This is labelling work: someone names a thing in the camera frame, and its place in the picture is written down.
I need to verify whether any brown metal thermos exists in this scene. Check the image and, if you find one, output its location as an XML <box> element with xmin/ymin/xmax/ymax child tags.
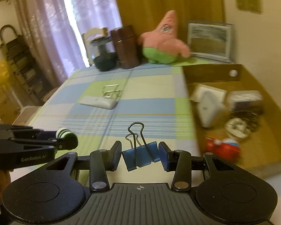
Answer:
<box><xmin>110</xmin><ymin>25</ymin><xmax>141</xmax><ymax>70</ymax></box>

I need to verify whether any leopard print hair claw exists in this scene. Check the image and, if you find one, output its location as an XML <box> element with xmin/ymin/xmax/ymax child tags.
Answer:
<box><xmin>229</xmin><ymin>108</ymin><xmax>264</xmax><ymax>134</ymax></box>

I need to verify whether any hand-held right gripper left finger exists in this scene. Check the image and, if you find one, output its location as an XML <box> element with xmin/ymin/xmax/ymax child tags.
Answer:
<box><xmin>45</xmin><ymin>141</ymin><xmax>123</xmax><ymax>192</ymax></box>

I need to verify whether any white flat device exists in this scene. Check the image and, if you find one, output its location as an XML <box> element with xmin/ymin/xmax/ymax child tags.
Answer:
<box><xmin>80</xmin><ymin>96</ymin><xmax>117</xmax><ymax>110</ymax></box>

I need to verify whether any red and white toy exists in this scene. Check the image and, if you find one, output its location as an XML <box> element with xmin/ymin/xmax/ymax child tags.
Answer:
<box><xmin>205</xmin><ymin>136</ymin><xmax>241</xmax><ymax>161</ymax></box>

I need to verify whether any pink starfish plush toy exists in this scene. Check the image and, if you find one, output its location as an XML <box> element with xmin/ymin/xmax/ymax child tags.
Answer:
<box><xmin>137</xmin><ymin>10</ymin><xmax>191</xmax><ymax>64</ymax></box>

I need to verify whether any white round green-marked object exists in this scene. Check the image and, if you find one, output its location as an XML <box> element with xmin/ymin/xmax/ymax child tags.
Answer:
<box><xmin>224</xmin><ymin>117</ymin><xmax>251</xmax><ymax>138</ymax></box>

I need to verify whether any yellow plastic bag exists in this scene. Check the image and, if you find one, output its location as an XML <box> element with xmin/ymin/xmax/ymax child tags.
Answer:
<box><xmin>0</xmin><ymin>60</ymin><xmax>10</xmax><ymax>88</ymax></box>

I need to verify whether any blue binder clip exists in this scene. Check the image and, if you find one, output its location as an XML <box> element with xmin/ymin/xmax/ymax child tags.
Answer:
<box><xmin>122</xmin><ymin>122</ymin><xmax>161</xmax><ymax>172</ymax></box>

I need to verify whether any light cardboard box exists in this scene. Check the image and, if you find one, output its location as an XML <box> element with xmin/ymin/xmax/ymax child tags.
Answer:
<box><xmin>0</xmin><ymin>85</ymin><xmax>22</xmax><ymax>125</ymax></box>

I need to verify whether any glass teapot with dark base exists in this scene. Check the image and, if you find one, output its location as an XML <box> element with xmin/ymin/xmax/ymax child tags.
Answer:
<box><xmin>90</xmin><ymin>37</ymin><xmax>119</xmax><ymax>72</ymax></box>

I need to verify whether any white wooden chair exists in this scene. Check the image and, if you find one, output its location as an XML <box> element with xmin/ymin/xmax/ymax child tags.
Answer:
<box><xmin>81</xmin><ymin>27</ymin><xmax>108</xmax><ymax>67</ymax></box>

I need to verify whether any person's left hand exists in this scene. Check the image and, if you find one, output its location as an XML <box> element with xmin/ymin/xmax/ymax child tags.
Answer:
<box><xmin>0</xmin><ymin>168</ymin><xmax>12</xmax><ymax>194</ymax></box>

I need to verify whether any white plastic frame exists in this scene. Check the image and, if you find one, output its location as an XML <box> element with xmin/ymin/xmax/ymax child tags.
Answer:
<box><xmin>191</xmin><ymin>84</ymin><xmax>227</xmax><ymax>103</ymax></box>

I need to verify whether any brown cardboard box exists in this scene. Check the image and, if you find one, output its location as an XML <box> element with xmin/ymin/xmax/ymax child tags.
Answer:
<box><xmin>182</xmin><ymin>63</ymin><xmax>281</xmax><ymax>181</ymax></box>

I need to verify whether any grey picture frame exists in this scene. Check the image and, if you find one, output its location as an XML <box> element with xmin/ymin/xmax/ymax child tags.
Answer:
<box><xmin>187</xmin><ymin>20</ymin><xmax>235</xmax><ymax>63</ymax></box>

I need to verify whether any black folding step ladder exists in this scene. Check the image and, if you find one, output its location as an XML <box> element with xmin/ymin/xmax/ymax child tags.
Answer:
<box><xmin>0</xmin><ymin>24</ymin><xmax>48</xmax><ymax>106</ymax></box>

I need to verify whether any checkered tablecloth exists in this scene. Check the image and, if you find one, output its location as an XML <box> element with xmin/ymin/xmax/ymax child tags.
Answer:
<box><xmin>11</xmin><ymin>62</ymin><xmax>202</xmax><ymax>186</ymax></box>

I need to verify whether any clear plastic box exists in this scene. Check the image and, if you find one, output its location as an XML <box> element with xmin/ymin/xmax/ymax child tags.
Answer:
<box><xmin>227</xmin><ymin>90</ymin><xmax>264</xmax><ymax>111</ymax></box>

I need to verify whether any white square night light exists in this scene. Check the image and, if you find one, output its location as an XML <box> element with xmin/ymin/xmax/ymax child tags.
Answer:
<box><xmin>198</xmin><ymin>91</ymin><xmax>226</xmax><ymax>128</ymax></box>

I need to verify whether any sheer patterned curtain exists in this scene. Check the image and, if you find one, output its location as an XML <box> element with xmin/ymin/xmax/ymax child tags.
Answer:
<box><xmin>13</xmin><ymin>0</ymin><xmax>123</xmax><ymax>83</ymax></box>

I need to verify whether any green and white roll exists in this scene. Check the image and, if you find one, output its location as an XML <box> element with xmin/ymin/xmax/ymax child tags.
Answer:
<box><xmin>56</xmin><ymin>127</ymin><xmax>73</xmax><ymax>139</ymax></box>

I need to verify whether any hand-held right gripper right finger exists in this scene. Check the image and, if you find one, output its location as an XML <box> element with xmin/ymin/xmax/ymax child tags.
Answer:
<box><xmin>158</xmin><ymin>142</ymin><xmax>235</xmax><ymax>192</ymax></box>

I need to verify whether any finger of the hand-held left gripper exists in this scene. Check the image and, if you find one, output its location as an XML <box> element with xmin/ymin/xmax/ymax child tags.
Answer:
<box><xmin>11</xmin><ymin>126</ymin><xmax>59</xmax><ymax>141</ymax></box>
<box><xmin>24</xmin><ymin>133</ymin><xmax>79</xmax><ymax>151</ymax></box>

